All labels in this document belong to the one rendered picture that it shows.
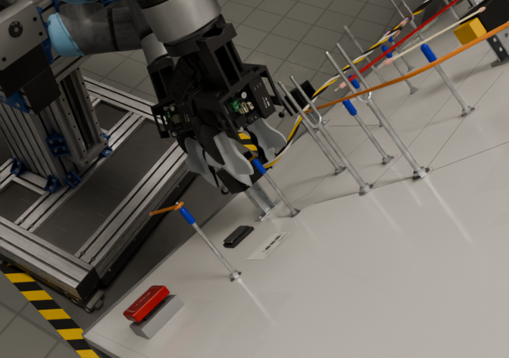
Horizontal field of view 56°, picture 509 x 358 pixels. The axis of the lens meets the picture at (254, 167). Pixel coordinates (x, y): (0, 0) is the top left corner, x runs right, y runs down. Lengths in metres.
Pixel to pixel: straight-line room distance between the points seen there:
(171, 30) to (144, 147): 1.54
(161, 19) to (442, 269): 0.34
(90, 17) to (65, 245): 1.07
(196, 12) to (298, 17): 2.64
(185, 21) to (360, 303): 0.31
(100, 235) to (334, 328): 1.49
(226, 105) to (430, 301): 0.31
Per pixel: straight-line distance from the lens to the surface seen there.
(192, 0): 0.49
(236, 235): 0.66
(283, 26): 3.04
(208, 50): 0.49
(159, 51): 0.76
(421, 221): 0.38
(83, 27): 0.89
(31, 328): 1.95
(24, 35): 1.16
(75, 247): 1.79
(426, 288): 0.31
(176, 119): 0.74
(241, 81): 0.51
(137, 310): 0.58
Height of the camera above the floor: 1.65
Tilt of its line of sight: 49 degrees down
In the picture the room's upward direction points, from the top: straight up
